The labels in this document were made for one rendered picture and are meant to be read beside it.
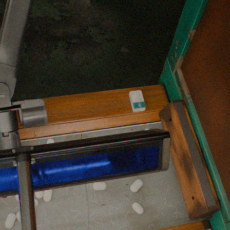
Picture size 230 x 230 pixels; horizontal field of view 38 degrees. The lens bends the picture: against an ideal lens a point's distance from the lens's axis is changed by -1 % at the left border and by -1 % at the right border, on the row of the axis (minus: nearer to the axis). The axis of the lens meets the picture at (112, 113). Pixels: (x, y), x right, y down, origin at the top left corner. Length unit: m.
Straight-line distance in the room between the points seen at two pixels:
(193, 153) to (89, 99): 0.34
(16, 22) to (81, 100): 0.30
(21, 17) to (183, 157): 0.51
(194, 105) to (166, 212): 0.29
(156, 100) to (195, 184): 0.30
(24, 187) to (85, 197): 0.40
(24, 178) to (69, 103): 0.50
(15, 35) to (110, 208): 0.48
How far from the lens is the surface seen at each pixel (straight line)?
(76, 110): 0.97
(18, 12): 0.83
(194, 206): 0.85
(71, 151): 0.54
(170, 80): 1.01
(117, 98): 1.00
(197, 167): 0.84
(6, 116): 0.83
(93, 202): 0.90
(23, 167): 0.52
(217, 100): 0.79
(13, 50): 0.82
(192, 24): 0.85
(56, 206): 0.90
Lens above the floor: 1.60
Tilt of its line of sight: 59 degrees down
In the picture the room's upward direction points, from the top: 10 degrees clockwise
